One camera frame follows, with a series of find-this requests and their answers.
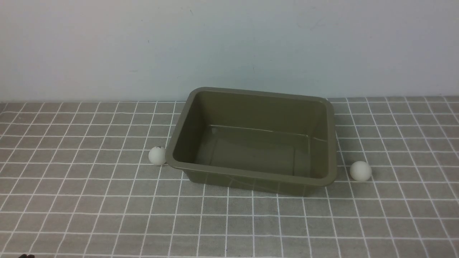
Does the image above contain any white ping-pong ball with logo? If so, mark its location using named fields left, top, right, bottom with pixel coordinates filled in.
left=148, top=146, right=166, bottom=166

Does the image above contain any plain white ping-pong ball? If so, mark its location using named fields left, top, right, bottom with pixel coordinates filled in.
left=350, top=161, right=372, bottom=182

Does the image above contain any olive green plastic bin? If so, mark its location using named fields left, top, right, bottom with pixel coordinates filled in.
left=165, top=87, right=337, bottom=197

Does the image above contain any grey checkered tablecloth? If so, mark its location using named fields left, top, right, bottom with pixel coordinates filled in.
left=0, top=96, right=459, bottom=258

